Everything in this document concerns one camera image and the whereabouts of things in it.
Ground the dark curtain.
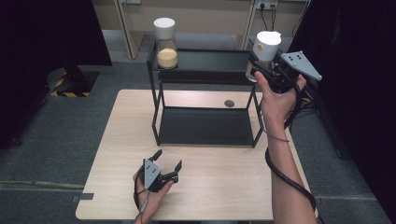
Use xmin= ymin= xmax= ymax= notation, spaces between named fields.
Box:
xmin=0 ymin=0 xmax=113 ymax=151
xmin=289 ymin=0 xmax=396 ymax=224

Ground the thin left gripper cable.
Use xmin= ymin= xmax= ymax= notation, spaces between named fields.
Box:
xmin=133 ymin=174 xmax=150 ymax=224

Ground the black metal two-tier rack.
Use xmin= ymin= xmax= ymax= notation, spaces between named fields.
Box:
xmin=146 ymin=40 xmax=265 ymax=148

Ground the black power cable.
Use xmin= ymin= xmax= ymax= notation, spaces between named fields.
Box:
xmin=259 ymin=3 xmax=278 ymax=33

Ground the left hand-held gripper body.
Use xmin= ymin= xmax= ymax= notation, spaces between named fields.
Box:
xmin=138 ymin=158 xmax=180 ymax=192

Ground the person's right hand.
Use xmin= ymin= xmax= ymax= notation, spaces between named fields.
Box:
xmin=254 ymin=70 xmax=308 ymax=126

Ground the white wall power outlet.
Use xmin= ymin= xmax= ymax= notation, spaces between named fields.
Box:
xmin=257 ymin=0 xmax=279 ymax=10

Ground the white cup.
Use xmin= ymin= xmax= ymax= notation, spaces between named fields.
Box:
xmin=246 ymin=30 xmax=283 ymax=82

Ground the glass jar with yellow granules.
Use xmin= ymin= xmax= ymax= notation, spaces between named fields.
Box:
xmin=153 ymin=17 xmax=179 ymax=70

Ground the thin black wrist band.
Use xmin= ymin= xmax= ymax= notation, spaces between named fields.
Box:
xmin=264 ymin=130 xmax=290 ymax=144

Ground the striped black stand base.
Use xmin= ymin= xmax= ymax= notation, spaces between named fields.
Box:
xmin=46 ymin=66 xmax=101 ymax=98

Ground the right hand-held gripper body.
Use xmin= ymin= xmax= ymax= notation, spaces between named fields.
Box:
xmin=256 ymin=50 xmax=323 ymax=95

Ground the person's left hand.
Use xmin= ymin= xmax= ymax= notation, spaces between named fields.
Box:
xmin=133 ymin=166 xmax=176 ymax=224

